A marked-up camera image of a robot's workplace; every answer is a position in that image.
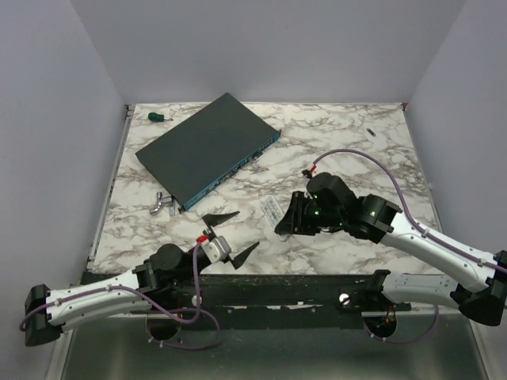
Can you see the dark grey network switch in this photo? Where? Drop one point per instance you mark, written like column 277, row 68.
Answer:
column 203, row 151

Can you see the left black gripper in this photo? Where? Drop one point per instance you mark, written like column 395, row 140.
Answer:
column 213, row 220

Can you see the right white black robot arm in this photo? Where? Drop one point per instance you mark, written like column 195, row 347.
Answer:
column 469, row 280

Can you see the aluminium frame rail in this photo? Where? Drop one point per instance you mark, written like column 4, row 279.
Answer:
column 80, row 304

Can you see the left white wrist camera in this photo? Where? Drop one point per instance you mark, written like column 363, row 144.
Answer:
column 213, row 249

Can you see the green handled screwdriver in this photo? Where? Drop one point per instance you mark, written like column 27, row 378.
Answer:
column 158, row 117

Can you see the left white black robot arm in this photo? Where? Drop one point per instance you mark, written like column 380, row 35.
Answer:
column 167, row 281

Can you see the white remote control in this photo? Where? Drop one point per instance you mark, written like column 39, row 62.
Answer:
column 272, row 211

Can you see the silver metal bracket clamp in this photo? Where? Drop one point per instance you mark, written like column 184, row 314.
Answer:
column 162, row 201

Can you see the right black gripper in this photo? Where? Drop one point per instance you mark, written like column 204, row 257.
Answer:
column 295, row 221

